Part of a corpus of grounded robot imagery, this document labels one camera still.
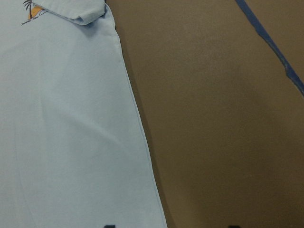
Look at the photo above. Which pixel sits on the light blue t-shirt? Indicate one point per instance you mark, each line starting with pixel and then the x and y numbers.
pixel 73 152

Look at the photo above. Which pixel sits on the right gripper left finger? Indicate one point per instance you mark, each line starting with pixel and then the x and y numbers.
pixel 109 226

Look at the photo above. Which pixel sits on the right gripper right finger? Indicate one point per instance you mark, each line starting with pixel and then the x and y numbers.
pixel 233 226

